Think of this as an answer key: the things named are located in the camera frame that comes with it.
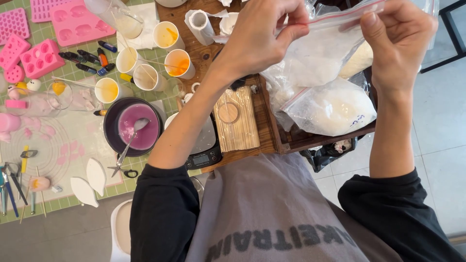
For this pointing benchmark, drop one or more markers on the person's right hand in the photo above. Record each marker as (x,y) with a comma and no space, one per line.
(398,51)

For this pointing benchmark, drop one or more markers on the yellow chick figure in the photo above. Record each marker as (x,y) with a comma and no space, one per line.
(22,86)

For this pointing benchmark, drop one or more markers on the small grey cube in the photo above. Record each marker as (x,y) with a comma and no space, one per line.
(254,89)

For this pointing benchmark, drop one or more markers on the pink heart silicone mould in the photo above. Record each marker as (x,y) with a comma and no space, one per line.
(14,24)

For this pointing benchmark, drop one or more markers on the clear zip bag white flakes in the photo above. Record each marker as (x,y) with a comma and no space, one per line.
(320,54)

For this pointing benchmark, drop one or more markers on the flat pink wax disc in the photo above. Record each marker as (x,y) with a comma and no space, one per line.
(16,104)

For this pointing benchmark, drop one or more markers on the paper cup pale yellow wax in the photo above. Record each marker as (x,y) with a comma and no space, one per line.
(125,60)

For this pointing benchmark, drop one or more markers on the pink wax ball figure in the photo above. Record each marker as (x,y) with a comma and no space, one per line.
(40,184)

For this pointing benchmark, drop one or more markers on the black long-sleeved top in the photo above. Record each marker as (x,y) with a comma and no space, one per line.
(163,214)

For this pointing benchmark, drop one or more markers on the yellow craft knife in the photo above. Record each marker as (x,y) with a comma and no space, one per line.
(24,165)

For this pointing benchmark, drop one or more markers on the round pink silicone mould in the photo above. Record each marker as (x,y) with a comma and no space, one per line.
(14,74)

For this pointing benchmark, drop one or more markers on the black digital kitchen scale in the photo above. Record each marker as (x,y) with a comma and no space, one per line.
(204,154)

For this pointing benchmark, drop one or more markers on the large pink silicone mould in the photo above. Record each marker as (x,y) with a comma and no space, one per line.
(82,25)

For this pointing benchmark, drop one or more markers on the translucent silicone work mat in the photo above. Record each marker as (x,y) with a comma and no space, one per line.
(83,145)

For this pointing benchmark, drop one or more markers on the long wooden stir stick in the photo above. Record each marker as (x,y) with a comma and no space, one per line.
(74,82)

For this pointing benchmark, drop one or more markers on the plain white cup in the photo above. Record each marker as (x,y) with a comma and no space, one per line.
(170,119)

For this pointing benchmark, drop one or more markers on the round pink wax lump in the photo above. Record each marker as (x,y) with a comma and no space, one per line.
(9,122)

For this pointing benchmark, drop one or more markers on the yellow duck figure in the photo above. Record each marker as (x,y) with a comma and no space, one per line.
(58,87)

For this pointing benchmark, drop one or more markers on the small white block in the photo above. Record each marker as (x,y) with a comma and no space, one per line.
(57,189)

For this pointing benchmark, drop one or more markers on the pack of wooden sticks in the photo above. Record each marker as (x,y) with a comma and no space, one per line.
(242,136)

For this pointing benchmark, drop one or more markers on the crumpled white tissue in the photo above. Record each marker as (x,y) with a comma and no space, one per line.
(228,24)

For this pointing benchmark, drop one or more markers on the black plastic rubbish bag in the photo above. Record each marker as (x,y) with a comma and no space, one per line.
(322,156)

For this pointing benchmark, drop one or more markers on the pink six-cavity block mould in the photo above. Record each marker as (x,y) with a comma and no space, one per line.
(42,60)

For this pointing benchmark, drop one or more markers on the white bowl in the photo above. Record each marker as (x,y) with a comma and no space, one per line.
(170,3)

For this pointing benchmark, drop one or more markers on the pink small-cavity silicone mould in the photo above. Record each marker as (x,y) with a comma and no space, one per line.
(43,9)

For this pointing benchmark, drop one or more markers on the small black clip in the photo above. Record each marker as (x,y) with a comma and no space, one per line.
(238,84)

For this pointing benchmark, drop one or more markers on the tall clear measuring beaker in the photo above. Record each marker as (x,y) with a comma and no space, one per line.
(116,16)

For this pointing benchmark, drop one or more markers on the paper cup with orange wax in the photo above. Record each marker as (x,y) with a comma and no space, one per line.
(178,65)

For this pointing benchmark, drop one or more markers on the white paper roll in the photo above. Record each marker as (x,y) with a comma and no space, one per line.
(200,25)

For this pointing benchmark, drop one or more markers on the white paper napkin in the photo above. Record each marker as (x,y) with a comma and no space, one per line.
(147,22)

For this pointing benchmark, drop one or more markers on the paper cup with cream wax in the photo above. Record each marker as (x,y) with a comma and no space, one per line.
(145,78)

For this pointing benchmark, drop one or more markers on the thin wooden skewer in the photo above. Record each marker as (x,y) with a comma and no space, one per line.
(41,193)

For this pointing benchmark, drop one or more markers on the black metal frame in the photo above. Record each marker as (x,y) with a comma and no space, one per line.
(455,32)

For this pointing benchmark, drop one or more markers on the white chair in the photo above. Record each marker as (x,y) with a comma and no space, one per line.
(122,229)

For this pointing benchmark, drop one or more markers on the group of small dye bottles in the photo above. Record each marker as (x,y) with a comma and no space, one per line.
(89,58)

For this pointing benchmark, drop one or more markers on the metal spoon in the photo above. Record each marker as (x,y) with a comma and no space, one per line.
(140,125)

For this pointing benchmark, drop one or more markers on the grey printed apron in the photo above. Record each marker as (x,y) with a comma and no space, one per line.
(262,211)

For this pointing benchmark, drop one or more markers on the pink chick figure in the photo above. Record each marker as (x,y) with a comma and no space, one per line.
(13,92)

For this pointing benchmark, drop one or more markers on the paper cup with orange spoon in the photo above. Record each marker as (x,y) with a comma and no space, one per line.
(165,36)

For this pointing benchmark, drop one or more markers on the round wooden disc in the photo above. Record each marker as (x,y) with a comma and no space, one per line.
(228,113)

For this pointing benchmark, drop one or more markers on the paper cup with yellow wax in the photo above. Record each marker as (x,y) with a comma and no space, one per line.
(107,91)

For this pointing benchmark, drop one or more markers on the clear beaker with pink pieces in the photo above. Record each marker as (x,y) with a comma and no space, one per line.
(36,105)

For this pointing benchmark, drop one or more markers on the zip bag with blue marking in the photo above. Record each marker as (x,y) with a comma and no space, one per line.
(331,109)

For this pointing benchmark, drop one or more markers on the dark wooden tray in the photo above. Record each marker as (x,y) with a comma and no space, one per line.
(271,131)

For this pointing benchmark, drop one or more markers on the black pot of purple liquid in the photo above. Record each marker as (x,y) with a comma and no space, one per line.
(111,127)

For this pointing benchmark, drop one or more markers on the clear beaker with yellow duck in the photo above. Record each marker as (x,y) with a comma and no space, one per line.
(78,98)

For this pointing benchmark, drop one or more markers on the white leaf-shaped mould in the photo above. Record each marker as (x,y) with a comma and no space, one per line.
(96,176)
(83,192)

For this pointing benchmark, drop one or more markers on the green grid cutting mat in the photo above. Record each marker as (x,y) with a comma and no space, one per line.
(47,203)

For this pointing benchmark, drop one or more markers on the clear bag of cream flakes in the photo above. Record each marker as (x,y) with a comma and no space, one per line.
(358,60)

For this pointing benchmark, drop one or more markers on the person's left hand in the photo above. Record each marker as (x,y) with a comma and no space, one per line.
(247,43)

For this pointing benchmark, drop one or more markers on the white chick figure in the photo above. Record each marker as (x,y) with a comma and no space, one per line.
(34,85)

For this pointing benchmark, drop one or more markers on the pink mixed-shape silicone mould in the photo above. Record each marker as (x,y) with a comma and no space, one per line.
(12,52)

